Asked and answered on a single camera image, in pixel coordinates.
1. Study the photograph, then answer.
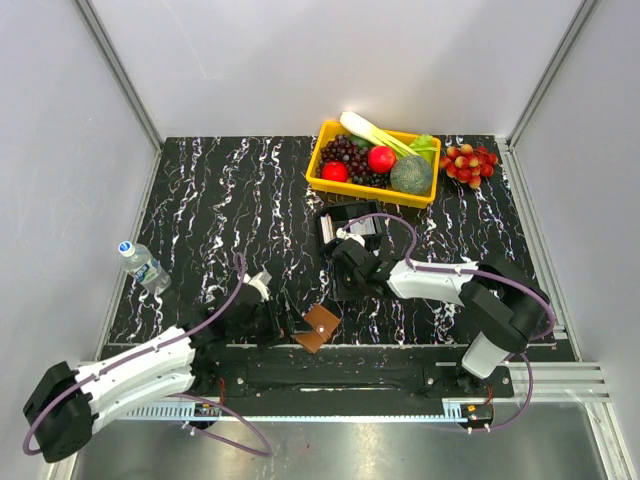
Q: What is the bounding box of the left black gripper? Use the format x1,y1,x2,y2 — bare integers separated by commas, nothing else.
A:
229,289,313,349

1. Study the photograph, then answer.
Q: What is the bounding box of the brown leather card holder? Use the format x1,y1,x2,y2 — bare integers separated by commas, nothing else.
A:
293,304,341,354

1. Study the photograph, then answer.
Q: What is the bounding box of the black card box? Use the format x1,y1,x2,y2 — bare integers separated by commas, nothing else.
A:
313,200,386,255

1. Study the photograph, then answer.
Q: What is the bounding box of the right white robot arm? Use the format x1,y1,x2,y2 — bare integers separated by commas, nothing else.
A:
331,239,555,396

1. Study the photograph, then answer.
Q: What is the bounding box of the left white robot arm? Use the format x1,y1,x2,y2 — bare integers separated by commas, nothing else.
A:
23,284,308,463

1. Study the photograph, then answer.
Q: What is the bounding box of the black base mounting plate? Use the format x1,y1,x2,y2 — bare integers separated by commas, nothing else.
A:
187,344,514,402

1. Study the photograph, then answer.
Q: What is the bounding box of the red apple front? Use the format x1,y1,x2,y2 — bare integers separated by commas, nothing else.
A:
321,161,349,182

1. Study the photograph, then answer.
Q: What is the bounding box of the red apple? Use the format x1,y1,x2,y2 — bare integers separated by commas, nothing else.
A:
321,161,349,182
368,146,397,174

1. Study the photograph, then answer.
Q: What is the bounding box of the green netted melon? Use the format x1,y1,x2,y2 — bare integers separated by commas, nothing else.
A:
390,155,433,196

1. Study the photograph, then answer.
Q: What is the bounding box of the dark purple grape bunch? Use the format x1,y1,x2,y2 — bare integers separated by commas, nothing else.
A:
315,134,390,188

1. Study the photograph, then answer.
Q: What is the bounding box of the red apple back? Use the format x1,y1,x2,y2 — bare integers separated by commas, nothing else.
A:
368,146,397,174

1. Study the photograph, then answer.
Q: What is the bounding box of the green cucumber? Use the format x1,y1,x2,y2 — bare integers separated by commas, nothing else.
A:
348,135,373,148

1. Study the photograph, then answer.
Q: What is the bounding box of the yellow plastic basket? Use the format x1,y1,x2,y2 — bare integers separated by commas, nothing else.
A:
305,120,442,209

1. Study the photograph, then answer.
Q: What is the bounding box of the white green leek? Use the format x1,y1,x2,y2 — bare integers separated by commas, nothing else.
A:
339,111,416,158

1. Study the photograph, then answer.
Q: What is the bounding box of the red cherry cluster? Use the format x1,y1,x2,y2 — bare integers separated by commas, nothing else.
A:
439,144,499,190

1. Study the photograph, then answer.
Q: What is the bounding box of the clear plastic water bottle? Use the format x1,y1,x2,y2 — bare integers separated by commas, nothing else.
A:
118,241,171,295

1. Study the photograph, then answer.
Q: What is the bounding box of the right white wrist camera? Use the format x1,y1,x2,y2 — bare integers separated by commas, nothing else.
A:
335,228,366,247

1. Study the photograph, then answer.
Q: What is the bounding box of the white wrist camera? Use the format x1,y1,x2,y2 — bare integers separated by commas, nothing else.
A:
335,228,366,247
243,270,271,301

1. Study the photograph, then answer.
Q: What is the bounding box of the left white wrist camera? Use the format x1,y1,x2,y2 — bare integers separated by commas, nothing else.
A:
243,270,271,301

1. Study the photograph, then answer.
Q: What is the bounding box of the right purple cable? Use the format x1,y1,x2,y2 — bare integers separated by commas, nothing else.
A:
342,213,557,434

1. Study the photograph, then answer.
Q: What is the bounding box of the purple cable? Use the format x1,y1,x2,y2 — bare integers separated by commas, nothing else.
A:
342,213,557,434
22,252,274,457

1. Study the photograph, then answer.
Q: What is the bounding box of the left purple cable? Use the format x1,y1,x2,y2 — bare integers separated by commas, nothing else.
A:
22,252,274,457

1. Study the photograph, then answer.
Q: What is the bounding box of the aluminium frame rail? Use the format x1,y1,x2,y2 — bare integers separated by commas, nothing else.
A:
89,362,609,433

